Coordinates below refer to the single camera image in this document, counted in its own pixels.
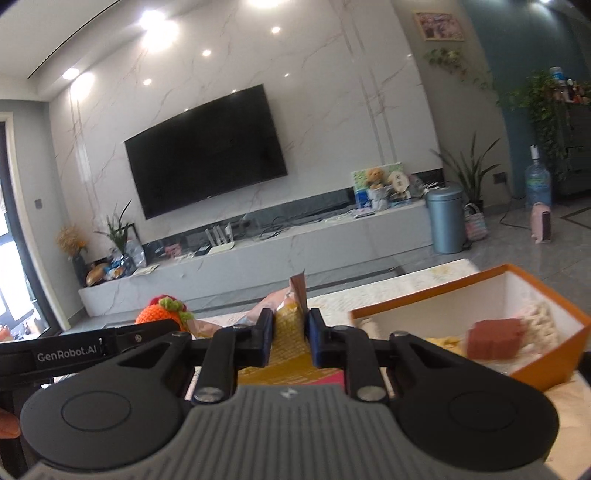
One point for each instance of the hanging vine plant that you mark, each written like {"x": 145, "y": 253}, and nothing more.
{"x": 452, "y": 64}

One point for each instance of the ivy plant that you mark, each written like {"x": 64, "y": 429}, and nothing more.
{"x": 540, "y": 120}

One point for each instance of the green potted plant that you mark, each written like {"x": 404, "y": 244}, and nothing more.
{"x": 117, "y": 230}

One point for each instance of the yellow cloth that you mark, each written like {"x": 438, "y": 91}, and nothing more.
{"x": 445, "y": 346}

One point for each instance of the grey marble television cabinet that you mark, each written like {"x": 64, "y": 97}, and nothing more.
{"x": 277, "y": 267}

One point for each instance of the blue water bottle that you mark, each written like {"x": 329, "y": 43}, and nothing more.
{"x": 538, "y": 180}

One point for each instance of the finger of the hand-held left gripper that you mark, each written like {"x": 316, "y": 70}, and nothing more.
{"x": 134, "y": 338}

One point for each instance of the pink and yellow snack packet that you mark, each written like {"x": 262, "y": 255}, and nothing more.
{"x": 291, "y": 332}

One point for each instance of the white router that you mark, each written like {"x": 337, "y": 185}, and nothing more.
{"x": 219, "y": 244}

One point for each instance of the woven pastel bag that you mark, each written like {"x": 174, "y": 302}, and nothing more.
{"x": 475, "y": 224}

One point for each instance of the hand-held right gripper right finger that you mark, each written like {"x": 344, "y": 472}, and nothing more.
{"x": 316, "y": 341}

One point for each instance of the pink heater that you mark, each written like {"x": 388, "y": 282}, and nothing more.
{"x": 541, "y": 224}

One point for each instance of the black television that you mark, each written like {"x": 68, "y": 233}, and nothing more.
{"x": 203, "y": 152}

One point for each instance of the framed picture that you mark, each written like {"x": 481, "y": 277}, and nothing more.
{"x": 438, "y": 26}

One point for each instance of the group of small bottles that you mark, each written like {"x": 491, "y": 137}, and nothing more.
{"x": 570, "y": 87}

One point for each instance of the orange cardboard box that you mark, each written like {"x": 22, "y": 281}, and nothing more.
{"x": 554, "y": 364}

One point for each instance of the blue trash can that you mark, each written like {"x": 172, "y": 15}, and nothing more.
{"x": 445, "y": 221}

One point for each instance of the yellow flowers in dark vase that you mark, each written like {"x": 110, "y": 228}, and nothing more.
{"x": 74, "y": 249}

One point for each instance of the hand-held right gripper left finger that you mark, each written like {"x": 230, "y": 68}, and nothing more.
{"x": 267, "y": 339}

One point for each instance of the pink card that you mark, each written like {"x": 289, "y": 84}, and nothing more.
{"x": 174, "y": 250}

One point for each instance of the pink lace tablecloth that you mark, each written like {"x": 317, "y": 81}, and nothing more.
{"x": 369, "y": 300}

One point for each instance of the reddish brown soft block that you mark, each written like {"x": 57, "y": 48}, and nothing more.
{"x": 494, "y": 339}

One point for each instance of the golden dish with snacks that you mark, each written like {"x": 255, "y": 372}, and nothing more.
{"x": 99, "y": 274}

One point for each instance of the clear plastic bag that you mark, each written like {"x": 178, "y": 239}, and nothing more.
{"x": 135, "y": 254}

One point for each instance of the tall green floor plant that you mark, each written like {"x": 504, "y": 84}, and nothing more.
{"x": 471, "y": 175}

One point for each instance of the orange crochet toy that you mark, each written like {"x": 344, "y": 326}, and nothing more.
{"x": 159, "y": 316}

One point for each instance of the wall socket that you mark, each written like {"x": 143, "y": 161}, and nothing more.
{"x": 500, "y": 177}

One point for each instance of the teddy bear gift box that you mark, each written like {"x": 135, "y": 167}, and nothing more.
{"x": 381, "y": 184}

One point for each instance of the person's left hand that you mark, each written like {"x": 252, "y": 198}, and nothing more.
{"x": 9, "y": 424}

